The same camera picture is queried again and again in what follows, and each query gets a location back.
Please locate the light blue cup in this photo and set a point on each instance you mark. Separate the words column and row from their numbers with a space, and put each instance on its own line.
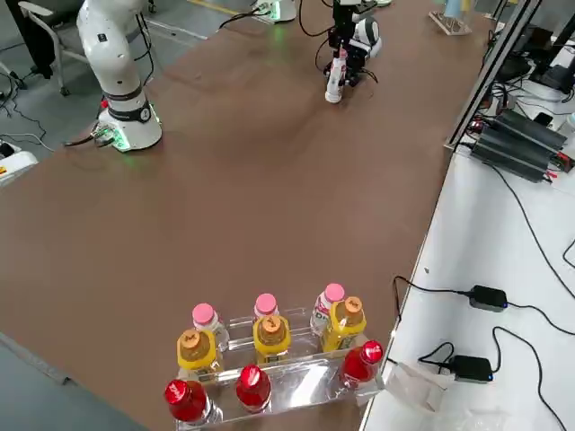
column 451, row 6

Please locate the cup drying rack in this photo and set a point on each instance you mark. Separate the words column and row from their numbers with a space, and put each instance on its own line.
column 451, row 27

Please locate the black power adapter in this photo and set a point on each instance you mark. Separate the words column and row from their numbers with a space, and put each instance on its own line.
column 469, row 369
column 489, row 297

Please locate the white drink bottle pink label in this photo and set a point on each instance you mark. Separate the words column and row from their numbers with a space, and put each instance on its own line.
column 334, row 85

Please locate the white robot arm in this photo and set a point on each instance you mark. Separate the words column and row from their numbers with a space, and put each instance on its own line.
column 368, row 38
column 117, row 81

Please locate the black monitor stand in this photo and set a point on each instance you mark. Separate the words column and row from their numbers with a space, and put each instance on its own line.
column 552, row 45

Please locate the aluminium camera post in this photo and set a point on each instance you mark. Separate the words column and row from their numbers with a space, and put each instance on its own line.
column 489, row 76

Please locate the black power supply box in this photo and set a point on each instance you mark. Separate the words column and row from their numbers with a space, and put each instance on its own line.
column 512, row 155
column 530, row 130

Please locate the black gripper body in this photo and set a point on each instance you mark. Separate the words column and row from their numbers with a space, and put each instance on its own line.
column 344, row 18
column 358, row 57

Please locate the grey metal chair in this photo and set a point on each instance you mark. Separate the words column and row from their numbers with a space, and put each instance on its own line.
column 67, row 42

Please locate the yellow juice bottle orange cap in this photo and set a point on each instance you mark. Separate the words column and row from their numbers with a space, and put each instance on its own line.
column 343, row 328
column 271, row 341
column 197, row 354

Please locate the black phone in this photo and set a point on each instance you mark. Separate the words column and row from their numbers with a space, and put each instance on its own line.
column 544, row 119

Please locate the clear plastic bag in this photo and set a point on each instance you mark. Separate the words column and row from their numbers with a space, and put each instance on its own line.
column 476, row 417
column 418, row 386

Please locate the red drink bottle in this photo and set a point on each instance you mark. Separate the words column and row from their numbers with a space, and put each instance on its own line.
column 361, row 363
column 184, row 397
column 253, row 388

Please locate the white control box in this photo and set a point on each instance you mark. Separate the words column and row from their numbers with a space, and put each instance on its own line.
column 13, row 164

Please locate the white shelf bottle pink cap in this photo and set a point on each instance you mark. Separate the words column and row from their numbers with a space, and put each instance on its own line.
column 204, row 316
column 265, row 305
column 325, row 305

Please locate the dark office chair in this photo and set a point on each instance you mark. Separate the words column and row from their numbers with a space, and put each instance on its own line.
column 31, row 45

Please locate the clear acrylic bottle shelf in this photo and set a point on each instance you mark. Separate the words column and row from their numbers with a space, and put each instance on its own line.
column 296, row 386

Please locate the pale green plate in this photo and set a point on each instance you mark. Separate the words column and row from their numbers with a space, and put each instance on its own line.
column 384, row 2

